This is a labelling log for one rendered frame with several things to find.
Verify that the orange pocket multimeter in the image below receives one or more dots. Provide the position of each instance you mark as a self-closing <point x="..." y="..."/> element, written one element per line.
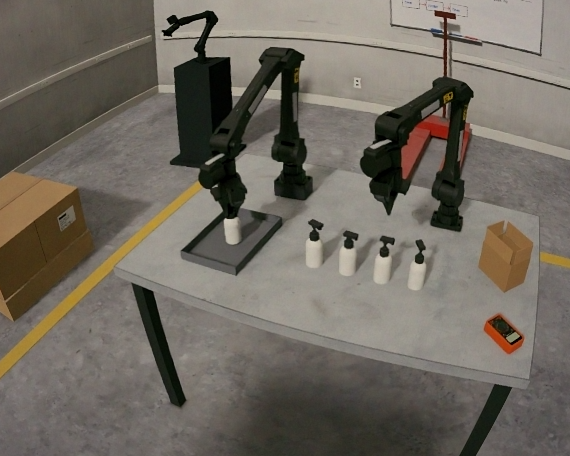
<point x="503" y="333"/>

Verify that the white pump bottle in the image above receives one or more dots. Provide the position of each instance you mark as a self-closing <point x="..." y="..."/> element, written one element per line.
<point x="232" y="227"/>
<point x="417" y="268"/>
<point x="348" y="254"/>
<point x="314" y="246"/>
<point x="383" y="262"/>

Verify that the brown cardboard box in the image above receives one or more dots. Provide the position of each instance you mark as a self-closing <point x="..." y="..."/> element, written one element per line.
<point x="497" y="251"/>

